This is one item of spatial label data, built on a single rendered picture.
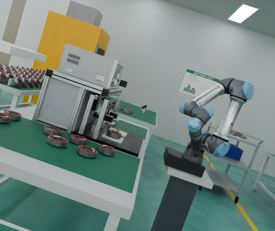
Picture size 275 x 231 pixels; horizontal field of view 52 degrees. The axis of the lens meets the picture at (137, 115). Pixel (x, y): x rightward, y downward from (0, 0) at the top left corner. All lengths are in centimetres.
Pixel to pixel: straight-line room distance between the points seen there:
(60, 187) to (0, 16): 493
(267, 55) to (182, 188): 619
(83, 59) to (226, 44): 591
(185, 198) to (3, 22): 471
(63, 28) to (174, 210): 456
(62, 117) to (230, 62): 610
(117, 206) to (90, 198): 11
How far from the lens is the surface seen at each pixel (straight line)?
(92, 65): 204
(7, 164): 128
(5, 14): 587
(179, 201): 210
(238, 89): 198
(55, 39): 596
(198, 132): 171
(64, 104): 196
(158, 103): 739
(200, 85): 746
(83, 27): 583
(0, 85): 321
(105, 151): 172
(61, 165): 138
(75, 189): 120
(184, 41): 749
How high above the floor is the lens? 124
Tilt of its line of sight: 7 degrees down
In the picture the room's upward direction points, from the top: 19 degrees clockwise
